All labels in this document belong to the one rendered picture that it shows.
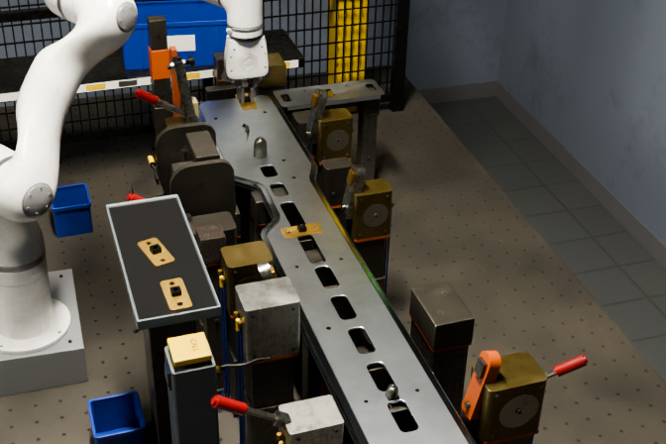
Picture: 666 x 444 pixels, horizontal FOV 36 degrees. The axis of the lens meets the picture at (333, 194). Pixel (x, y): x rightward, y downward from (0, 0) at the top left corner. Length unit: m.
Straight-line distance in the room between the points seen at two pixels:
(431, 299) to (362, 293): 0.14
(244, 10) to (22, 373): 0.93
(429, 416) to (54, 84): 0.95
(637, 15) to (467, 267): 1.65
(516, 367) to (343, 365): 0.30
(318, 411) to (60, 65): 0.85
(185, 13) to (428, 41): 2.08
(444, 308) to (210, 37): 1.19
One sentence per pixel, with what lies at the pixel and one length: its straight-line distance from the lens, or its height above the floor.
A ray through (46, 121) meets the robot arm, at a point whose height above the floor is 1.28.
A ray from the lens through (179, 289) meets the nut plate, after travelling 1.74.
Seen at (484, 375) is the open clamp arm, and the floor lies 1.07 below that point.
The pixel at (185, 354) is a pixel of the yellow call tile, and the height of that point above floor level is 1.16.
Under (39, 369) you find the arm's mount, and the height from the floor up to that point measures 0.76.
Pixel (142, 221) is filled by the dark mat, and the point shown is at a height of 1.16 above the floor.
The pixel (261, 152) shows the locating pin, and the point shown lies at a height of 1.02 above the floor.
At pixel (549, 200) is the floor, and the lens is 4.30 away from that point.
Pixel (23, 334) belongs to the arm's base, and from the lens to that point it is 2.26.
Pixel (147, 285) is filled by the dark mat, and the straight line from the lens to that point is 1.77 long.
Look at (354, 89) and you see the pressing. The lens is 2.78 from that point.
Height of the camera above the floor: 2.21
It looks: 32 degrees down
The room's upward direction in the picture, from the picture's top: 2 degrees clockwise
